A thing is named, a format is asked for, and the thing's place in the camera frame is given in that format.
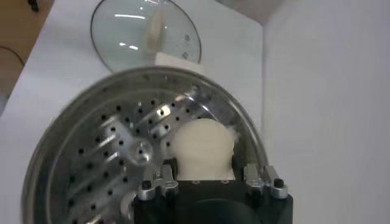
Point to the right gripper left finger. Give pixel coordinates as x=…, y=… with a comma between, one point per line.
x=163, y=184

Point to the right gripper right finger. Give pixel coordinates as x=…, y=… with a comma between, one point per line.
x=259, y=176

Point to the white steamed baozi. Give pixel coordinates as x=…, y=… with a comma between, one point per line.
x=201, y=146

